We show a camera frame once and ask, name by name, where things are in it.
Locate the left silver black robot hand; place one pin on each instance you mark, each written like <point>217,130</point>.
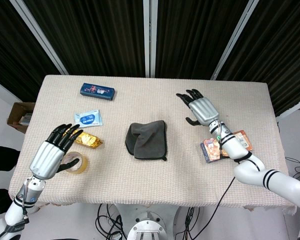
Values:
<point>45,157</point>

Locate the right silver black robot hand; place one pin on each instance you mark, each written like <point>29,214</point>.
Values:
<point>204,108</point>

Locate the grey green cloth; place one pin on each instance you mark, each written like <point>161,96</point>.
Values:
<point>146,140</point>

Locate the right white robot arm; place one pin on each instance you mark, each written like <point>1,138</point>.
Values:
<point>255,165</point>

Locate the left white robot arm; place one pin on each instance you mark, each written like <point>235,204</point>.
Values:
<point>20,202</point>

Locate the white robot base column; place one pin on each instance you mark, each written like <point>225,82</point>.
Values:
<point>146,225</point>

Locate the clear packing tape roll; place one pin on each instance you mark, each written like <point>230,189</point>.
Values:
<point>78,165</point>

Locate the orange printed food packet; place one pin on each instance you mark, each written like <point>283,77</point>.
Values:
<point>215,150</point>

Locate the gold foil snack pack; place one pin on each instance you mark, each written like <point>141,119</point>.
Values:
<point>88,140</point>

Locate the brown cardboard box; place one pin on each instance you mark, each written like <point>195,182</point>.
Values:
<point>19,117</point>

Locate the light blue wet wipes pack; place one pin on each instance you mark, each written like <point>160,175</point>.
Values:
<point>88,119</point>

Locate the beige woven tablecloth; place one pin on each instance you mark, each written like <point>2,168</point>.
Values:
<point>150,155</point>

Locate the dark blue printed box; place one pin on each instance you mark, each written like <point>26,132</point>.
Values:
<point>98,91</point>

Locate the white metal frame post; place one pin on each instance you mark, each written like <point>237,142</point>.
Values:
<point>38,35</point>
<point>233,40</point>
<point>150,37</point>

